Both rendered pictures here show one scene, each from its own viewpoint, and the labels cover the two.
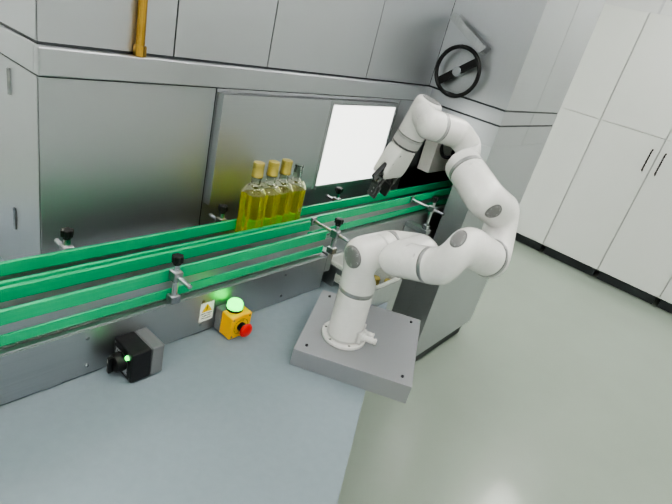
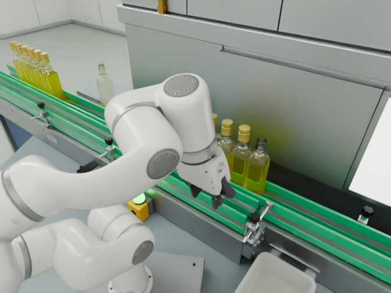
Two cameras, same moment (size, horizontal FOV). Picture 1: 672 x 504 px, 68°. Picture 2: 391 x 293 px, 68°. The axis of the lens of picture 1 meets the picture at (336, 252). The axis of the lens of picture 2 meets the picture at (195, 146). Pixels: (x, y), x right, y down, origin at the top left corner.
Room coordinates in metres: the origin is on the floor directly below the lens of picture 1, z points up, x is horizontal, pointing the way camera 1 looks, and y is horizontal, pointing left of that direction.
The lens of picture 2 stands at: (1.37, -0.51, 1.63)
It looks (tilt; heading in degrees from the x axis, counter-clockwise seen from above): 37 degrees down; 92
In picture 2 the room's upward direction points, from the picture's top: straight up
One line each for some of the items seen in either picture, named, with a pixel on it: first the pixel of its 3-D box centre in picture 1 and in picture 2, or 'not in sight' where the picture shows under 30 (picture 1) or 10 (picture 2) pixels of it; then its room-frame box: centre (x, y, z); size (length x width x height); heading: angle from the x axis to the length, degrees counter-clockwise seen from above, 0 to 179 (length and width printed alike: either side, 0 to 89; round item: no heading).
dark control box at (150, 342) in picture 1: (138, 355); (92, 176); (0.90, 0.38, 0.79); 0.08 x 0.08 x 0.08; 56
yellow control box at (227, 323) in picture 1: (233, 320); (139, 207); (1.13, 0.22, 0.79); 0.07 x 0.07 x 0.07; 56
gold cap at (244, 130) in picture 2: (286, 166); (244, 133); (1.49, 0.22, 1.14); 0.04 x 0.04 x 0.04
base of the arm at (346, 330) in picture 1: (354, 315); (124, 274); (1.16, -0.09, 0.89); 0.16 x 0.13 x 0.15; 80
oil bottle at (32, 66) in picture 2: not in sight; (39, 75); (0.51, 0.89, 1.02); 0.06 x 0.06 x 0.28; 56
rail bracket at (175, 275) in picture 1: (180, 284); (106, 156); (1.01, 0.34, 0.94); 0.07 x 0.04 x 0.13; 56
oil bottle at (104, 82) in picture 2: not in sight; (106, 90); (0.90, 0.75, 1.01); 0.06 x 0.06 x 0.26; 51
